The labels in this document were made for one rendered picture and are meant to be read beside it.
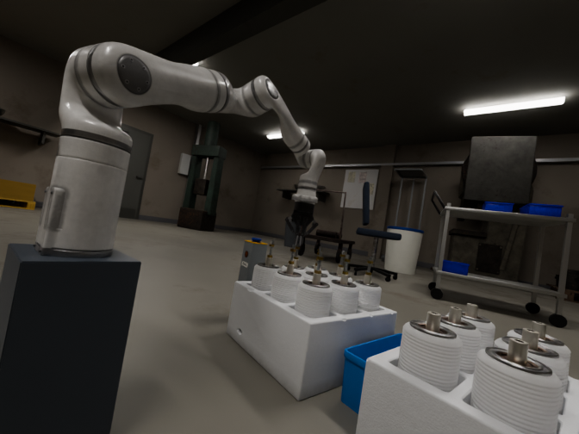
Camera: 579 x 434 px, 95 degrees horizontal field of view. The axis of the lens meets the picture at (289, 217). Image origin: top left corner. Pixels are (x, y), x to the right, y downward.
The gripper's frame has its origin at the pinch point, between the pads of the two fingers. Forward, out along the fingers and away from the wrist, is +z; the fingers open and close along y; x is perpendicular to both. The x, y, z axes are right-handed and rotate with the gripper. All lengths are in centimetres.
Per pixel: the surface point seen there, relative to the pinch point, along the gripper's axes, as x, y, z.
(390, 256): -315, -130, 13
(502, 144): -358, -295, -198
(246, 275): -3.0, 17.8, 16.6
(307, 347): 36.0, -7.2, 22.6
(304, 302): 29.5, -5.1, 14.3
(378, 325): 16.5, -28.2, 20.2
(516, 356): 57, -36, 9
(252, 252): -3.0, 16.9, 7.7
